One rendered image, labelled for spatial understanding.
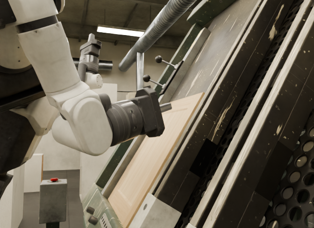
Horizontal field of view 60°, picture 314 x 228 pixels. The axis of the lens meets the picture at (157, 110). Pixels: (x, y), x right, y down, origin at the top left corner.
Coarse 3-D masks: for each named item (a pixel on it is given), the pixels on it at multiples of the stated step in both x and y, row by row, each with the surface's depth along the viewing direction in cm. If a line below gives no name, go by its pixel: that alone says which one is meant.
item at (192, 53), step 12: (204, 36) 138; (192, 48) 136; (192, 60) 135; (180, 72) 133; (168, 96) 130; (132, 144) 124; (132, 156) 122; (120, 168) 120; (108, 180) 123; (108, 192) 118
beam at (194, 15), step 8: (208, 0) 143; (216, 0) 140; (224, 0) 137; (232, 0) 134; (200, 8) 152; (208, 8) 149; (216, 8) 145; (224, 8) 142; (192, 16) 163; (200, 16) 158; (208, 16) 155; (192, 24) 170; (200, 24) 165
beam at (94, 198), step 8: (88, 192) 141; (96, 192) 125; (88, 200) 129; (96, 200) 115; (104, 200) 106; (96, 208) 107; (104, 208) 98; (112, 208) 100; (88, 216) 111; (96, 216) 100; (112, 216) 86; (88, 224) 104; (96, 224) 94; (112, 224) 80; (120, 224) 81
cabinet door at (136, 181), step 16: (192, 96) 97; (176, 112) 103; (192, 112) 88; (176, 128) 91; (144, 144) 114; (160, 144) 97; (144, 160) 102; (160, 160) 86; (128, 176) 108; (144, 176) 92; (112, 192) 113; (128, 192) 96; (144, 192) 82; (128, 208) 86; (128, 224) 79
